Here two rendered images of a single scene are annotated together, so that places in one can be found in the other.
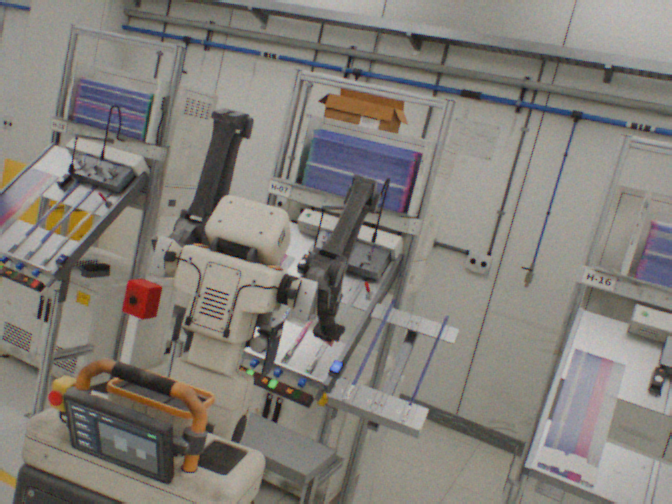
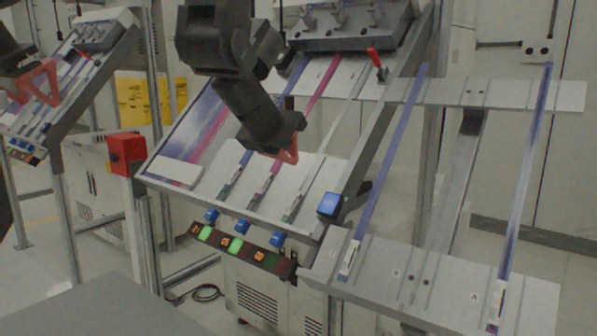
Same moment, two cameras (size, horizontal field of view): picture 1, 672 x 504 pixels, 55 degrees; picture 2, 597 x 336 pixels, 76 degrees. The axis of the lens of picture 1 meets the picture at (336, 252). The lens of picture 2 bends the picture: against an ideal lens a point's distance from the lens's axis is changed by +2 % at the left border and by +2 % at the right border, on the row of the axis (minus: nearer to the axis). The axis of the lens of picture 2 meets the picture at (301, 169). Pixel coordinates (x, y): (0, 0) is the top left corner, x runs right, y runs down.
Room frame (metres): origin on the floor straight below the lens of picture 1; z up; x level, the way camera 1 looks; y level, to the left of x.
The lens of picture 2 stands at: (1.67, -0.24, 1.07)
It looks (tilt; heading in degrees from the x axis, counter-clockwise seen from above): 16 degrees down; 15
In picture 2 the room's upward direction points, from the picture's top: straight up
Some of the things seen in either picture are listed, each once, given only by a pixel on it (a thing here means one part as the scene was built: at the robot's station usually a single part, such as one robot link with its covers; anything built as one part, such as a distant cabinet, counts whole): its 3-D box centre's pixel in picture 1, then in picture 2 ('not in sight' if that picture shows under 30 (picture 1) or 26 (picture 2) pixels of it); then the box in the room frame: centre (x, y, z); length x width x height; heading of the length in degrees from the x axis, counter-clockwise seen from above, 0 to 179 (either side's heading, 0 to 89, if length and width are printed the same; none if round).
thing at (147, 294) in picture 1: (128, 361); (136, 225); (2.92, 0.83, 0.39); 0.24 x 0.24 x 0.78; 67
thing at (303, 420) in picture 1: (300, 407); (338, 251); (3.07, -0.02, 0.31); 0.70 x 0.65 x 0.62; 67
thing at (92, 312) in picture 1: (75, 260); (111, 134); (3.46, 1.38, 0.66); 1.01 x 0.73 x 1.31; 157
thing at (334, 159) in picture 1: (361, 169); not in sight; (2.93, -0.02, 1.52); 0.51 x 0.13 x 0.27; 67
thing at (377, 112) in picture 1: (379, 110); not in sight; (3.25, -0.04, 1.82); 0.68 x 0.30 x 0.20; 67
